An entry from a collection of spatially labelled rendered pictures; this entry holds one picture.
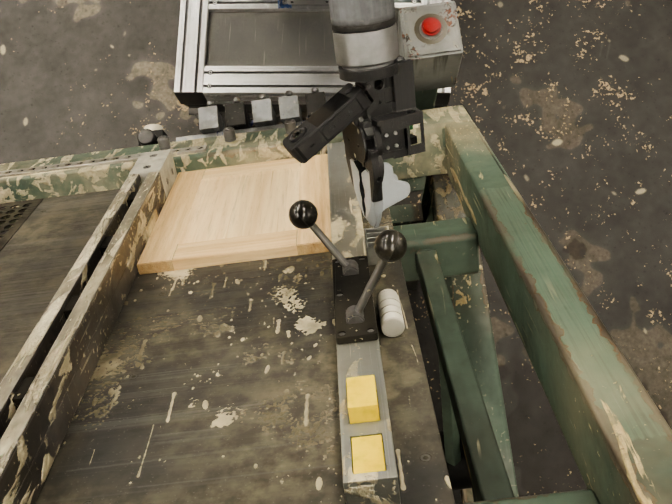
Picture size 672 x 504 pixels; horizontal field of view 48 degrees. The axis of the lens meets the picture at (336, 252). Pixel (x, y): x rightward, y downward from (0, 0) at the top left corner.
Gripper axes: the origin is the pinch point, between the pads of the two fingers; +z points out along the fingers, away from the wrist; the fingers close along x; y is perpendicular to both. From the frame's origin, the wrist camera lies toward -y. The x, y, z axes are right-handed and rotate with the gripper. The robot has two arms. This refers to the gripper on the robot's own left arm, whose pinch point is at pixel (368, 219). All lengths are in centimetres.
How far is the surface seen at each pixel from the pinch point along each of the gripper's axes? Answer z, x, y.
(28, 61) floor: 5, 202, -41
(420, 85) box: 4, 65, 41
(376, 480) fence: 8.3, -35.0, -15.6
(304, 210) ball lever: -3.1, 1.2, -8.1
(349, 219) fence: 8.1, 18.3, 3.8
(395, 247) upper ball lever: -2.5, -13.9, -2.6
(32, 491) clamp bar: 10, -17, -46
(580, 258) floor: 77, 88, 103
